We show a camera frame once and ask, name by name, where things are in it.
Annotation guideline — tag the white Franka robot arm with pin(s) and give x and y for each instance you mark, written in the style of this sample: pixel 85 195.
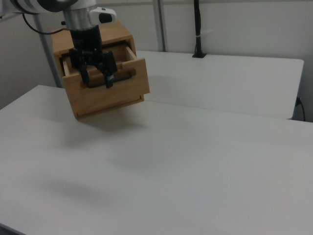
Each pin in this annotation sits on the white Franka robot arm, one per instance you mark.
pixel 77 17

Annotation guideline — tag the black pole with clamp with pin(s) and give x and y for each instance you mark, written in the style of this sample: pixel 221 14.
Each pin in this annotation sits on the black pole with clamp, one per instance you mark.
pixel 197 24

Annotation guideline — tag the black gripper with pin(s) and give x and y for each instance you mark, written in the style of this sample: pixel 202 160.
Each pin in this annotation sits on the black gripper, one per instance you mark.
pixel 86 39

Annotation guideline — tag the wooden drawer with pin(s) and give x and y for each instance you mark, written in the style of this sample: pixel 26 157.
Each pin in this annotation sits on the wooden drawer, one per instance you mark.
pixel 107 98

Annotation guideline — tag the wooden drawer cabinet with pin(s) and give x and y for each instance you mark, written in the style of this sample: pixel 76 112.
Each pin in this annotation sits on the wooden drawer cabinet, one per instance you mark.
pixel 115 31

